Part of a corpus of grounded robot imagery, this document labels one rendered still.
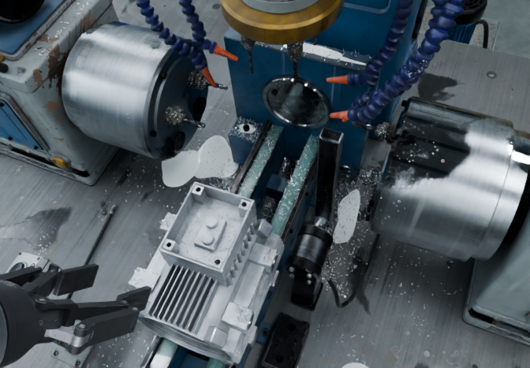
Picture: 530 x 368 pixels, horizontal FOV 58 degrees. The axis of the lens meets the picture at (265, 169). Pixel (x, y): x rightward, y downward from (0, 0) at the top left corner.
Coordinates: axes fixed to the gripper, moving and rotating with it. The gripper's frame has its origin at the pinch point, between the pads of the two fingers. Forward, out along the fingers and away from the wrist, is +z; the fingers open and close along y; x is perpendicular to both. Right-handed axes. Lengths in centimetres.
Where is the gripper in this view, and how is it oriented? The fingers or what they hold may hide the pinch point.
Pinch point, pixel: (107, 289)
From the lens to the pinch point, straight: 64.3
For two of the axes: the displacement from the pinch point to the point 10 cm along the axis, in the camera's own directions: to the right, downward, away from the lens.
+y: -9.2, -3.0, 2.6
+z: 2.5, 0.7, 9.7
